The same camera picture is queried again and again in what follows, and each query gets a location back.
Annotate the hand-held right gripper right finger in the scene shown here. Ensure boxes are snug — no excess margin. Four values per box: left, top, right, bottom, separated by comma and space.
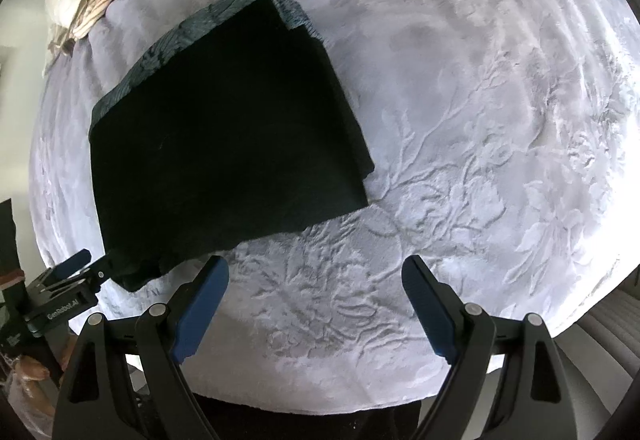
401, 255, 596, 440

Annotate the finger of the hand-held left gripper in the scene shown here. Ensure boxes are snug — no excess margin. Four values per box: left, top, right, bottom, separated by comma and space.
39, 248, 92, 283
42, 254, 117, 295

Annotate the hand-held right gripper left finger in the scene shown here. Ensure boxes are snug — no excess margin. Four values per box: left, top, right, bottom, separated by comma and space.
52, 255, 231, 440

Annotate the clear plastic bag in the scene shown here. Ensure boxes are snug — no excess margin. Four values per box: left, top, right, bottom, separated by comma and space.
0, 352, 58, 428

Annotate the black stand with brown band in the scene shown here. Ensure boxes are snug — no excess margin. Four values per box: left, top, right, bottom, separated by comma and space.
0, 199, 27, 351

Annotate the white embossed blanket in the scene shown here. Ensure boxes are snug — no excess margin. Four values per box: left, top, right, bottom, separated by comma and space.
27, 0, 640, 413

